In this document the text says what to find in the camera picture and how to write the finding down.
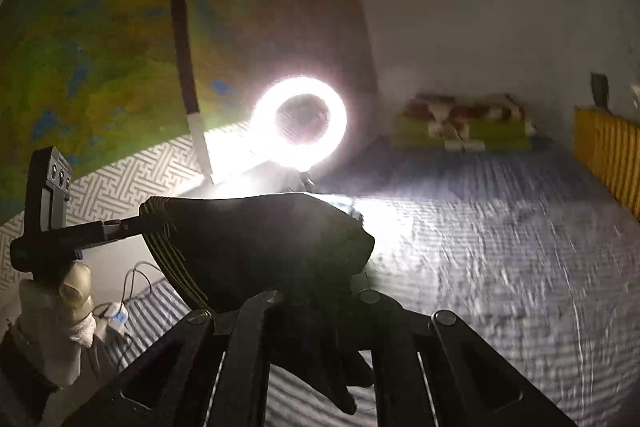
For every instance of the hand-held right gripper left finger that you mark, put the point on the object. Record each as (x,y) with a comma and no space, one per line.
(252,332)

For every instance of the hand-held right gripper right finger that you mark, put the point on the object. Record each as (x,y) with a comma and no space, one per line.
(387,337)

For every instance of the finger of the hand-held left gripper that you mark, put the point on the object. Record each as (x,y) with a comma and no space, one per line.
(140,224)

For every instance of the black pants with yellow stripes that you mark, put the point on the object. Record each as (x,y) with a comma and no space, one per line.
(260,237)

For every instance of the person's left hand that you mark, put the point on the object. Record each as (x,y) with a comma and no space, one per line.
(67,307)

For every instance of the grey striped bedsheet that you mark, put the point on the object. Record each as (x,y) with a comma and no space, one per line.
(475,257)

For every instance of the black pole with white end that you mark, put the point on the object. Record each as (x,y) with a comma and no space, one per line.
(182,17)

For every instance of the green folded blanket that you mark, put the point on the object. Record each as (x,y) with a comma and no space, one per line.
(500,139)

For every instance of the red white patterned blanket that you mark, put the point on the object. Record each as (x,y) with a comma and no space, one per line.
(465,109)

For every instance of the small dark object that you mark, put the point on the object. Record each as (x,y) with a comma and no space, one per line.
(599,91)

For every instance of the yellow green wall hanging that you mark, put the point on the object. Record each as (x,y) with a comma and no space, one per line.
(100,32)

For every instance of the yellow wooden slatted rail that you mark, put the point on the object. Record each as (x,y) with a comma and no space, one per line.
(605,152)

